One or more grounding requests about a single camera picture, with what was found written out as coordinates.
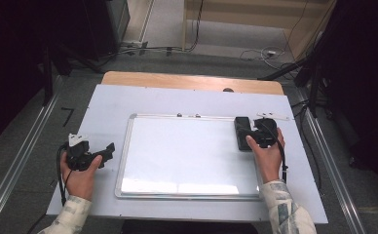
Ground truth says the person's left hand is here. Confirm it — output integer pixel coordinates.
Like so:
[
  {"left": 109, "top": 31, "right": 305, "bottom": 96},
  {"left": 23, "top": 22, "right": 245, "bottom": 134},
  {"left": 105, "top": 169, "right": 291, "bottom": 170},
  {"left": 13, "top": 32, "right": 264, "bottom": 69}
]
[{"left": 59, "top": 155, "right": 103, "bottom": 202}]

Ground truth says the silver framed whiteboard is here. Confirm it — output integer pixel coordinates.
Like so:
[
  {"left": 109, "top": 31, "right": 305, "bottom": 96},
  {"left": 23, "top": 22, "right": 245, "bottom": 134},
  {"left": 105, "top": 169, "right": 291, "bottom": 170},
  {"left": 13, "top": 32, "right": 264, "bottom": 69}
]
[{"left": 114, "top": 112, "right": 266, "bottom": 201}]

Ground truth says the person's right hand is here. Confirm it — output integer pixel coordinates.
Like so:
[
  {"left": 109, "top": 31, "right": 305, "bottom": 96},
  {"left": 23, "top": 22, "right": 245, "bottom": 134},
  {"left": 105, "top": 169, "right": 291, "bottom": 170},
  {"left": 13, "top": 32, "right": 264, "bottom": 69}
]
[{"left": 245, "top": 128, "right": 286, "bottom": 185}]

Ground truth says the large white base board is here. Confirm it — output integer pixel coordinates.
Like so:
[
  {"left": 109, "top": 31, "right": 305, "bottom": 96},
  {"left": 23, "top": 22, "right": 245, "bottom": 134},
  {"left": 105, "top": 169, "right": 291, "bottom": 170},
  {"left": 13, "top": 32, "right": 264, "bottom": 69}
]
[{"left": 46, "top": 83, "right": 329, "bottom": 225}]

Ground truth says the light wooden shelf unit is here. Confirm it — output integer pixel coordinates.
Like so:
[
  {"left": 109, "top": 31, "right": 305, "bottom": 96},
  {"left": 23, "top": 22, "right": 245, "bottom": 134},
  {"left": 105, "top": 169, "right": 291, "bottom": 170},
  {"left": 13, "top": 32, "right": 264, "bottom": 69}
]
[{"left": 180, "top": 0, "right": 338, "bottom": 61}]

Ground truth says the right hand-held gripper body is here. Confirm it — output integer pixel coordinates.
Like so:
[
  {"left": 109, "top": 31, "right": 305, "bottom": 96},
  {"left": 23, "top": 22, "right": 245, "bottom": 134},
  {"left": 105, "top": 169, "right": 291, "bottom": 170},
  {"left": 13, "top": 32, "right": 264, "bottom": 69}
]
[{"left": 252, "top": 111, "right": 290, "bottom": 149}]

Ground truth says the black metal stand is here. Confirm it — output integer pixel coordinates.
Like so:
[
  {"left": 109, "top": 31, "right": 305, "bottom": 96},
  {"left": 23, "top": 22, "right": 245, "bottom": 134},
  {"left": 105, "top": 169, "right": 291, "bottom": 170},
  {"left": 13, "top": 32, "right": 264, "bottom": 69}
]
[
  {"left": 40, "top": 43, "right": 55, "bottom": 107},
  {"left": 257, "top": 55, "right": 329, "bottom": 119}
]

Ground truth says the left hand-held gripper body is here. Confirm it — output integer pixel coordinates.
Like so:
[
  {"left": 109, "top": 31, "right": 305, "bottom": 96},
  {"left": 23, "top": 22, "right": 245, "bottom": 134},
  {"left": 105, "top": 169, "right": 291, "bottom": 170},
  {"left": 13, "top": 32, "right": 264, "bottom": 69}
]
[{"left": 65, "top": 134, "right": 97, "bottom": 173}]

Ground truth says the black whiteboard eraser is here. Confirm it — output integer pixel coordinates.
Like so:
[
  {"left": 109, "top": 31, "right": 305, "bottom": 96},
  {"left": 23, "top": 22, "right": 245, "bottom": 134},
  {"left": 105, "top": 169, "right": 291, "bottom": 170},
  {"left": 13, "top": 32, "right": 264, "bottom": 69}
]
[{"left": 233, "top": 116, "right": 253, "bottom": 152}]

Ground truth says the black cabinet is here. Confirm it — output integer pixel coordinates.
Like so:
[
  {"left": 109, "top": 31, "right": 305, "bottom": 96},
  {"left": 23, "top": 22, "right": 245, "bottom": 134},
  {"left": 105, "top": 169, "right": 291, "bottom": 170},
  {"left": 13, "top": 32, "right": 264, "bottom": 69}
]
[{"left": 79, "top": 0, "right": 132, "bottom": 62}]

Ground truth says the white floor cable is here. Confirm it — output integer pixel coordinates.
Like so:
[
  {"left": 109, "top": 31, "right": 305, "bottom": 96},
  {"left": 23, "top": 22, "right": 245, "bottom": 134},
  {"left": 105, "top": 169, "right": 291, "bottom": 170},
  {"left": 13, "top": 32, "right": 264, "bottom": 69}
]
[{"left": 239, "top": 46, "right": 297, "bottom": 71}]

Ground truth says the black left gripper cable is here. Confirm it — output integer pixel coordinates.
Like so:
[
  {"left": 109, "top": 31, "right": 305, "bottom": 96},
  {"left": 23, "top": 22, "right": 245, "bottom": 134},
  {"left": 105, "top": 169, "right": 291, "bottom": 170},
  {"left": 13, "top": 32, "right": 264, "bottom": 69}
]
[{"left": 56, "top": 142, "right": 75, "bottom": 208}]

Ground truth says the silver metal floor rail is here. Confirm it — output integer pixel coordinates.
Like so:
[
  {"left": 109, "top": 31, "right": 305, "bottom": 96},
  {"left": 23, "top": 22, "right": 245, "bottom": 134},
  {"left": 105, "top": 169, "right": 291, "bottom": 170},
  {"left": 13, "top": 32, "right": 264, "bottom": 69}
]
[
  {"left": 297, "top": 92, "right": 368, "bottom": 234},
  {"left": 0, "top": 75, "right": 63, "bottom": 234}
]

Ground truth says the wooden table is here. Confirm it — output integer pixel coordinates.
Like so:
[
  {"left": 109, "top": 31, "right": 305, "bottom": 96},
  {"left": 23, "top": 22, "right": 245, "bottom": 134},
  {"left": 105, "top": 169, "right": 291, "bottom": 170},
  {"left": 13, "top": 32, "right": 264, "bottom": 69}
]
[{"left": 100, "top": 70, "right": 285, "bottom": 97}]

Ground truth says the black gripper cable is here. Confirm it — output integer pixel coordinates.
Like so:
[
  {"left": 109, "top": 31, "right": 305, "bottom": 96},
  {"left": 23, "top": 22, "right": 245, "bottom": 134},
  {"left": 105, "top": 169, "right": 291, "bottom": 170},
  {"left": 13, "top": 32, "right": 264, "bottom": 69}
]
[
  {"left": 262, "top": 121, "right": 289, "bottom": 183},
  {"left": 56, "top": 142, "right": 75, "bottom": 208}
]

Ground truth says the black floor cable bundle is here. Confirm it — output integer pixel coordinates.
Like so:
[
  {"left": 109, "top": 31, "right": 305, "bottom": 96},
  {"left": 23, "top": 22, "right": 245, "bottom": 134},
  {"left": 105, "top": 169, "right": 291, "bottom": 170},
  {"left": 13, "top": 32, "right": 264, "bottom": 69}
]
[{"left": 95, "top": 0, "right": 206, "bottom": 62}]

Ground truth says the person's dark lap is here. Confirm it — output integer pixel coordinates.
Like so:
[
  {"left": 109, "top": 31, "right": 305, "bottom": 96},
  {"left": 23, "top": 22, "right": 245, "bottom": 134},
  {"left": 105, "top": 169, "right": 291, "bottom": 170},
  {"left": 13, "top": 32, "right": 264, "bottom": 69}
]
[{"left": 120, "top": 219, "right": 259, "bottom": 234}]

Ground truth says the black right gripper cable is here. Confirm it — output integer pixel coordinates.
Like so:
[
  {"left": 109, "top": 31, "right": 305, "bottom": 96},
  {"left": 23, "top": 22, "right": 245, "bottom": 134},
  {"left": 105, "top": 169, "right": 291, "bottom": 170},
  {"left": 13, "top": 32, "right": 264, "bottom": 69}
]
[{"left": 262, "top": 121, "right": 289, "bottom": 183}]

